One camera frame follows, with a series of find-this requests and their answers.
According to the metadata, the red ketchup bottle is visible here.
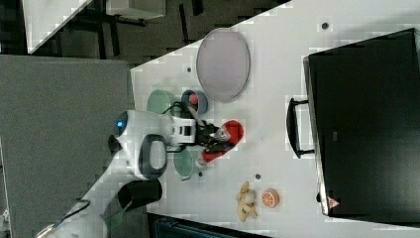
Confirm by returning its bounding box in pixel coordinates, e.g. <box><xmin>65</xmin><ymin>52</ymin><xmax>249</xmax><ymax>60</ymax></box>
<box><xmin>197</xmin><ymin>120</ymin><xmax>244</xmax><ymax>167</ymax></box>

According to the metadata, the green perforated colander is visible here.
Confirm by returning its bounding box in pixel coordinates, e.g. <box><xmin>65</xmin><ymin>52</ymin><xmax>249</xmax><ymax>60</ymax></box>
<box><xmin>147</xmin><ymin>89</ymin><xmax>175</xmax><ymax>114</ymax></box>

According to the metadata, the grey foam panel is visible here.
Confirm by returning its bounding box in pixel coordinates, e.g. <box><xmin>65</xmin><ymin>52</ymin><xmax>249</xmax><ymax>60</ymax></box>
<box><xmin>0</xmin><ymin>56</ymin><xmax>134</xmax><ymax>238</ymax></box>

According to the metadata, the yellow plush toy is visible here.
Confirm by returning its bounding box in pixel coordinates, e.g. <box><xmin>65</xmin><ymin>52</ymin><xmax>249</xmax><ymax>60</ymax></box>
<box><xmin>236</xmin><ymin>181</ymin><xmax>258</xmax><ymax>222</ymax></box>

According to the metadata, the blue metal frame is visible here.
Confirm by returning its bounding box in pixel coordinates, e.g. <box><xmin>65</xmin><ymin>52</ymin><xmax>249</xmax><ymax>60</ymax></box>
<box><xmin>148</xmin><ymin>213</ymin><xmax>268</xmax><ymax>238</ymax></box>

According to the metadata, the lilac round plate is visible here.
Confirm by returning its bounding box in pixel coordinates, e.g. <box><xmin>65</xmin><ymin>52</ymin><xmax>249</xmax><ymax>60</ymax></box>
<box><xmin>196</xmin><ymin>28</ymin><xmax>251</xmax><ymax>102</ymax></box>

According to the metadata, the black toaster oven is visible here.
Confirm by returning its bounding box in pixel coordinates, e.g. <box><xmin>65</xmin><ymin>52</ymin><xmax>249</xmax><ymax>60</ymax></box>
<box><xmin>302</xmin><ymin>29</ymin><xmax>420</xmax><ymax>227</ymax></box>

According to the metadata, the teal mug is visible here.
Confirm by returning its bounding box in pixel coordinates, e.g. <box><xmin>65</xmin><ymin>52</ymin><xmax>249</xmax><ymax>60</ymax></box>
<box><xmin>173</xmin><ymin>147</ymin><xmax>203</xmax><ymax>181</ymax></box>

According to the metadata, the small blue bowl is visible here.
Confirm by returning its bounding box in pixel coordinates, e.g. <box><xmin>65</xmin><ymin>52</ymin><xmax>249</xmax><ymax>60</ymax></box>
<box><xmin>181</xmin><ymin>89</ymin><xmax>208</xmax><ymax>115</ymax></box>

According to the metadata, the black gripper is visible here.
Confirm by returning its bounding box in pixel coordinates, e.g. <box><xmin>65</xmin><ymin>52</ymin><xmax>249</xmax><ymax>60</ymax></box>
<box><xmin>195</xmin><ymin>120</ymin><xmax>228</xmax><ymax>148</ymax></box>

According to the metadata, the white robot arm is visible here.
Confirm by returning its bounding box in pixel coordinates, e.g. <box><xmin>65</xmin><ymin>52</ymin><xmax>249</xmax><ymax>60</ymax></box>
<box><xmin>35</xmin><ymin>107</ymin><xmax>231</xmax><ymax>238</ymax></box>

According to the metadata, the orange slice toy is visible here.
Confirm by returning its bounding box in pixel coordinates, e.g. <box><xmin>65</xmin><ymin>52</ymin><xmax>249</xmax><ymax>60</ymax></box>
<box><xmin>262</xmin><ymin>188</ymin><xmax>280</xmax><ymax>208</ymax></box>

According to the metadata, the pink toy strawberry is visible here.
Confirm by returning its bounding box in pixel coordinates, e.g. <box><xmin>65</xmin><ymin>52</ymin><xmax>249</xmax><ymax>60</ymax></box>
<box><xmin>189</xmin><ymin>93</ymin><xmax>198</xmax><ymax>104</ymax></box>

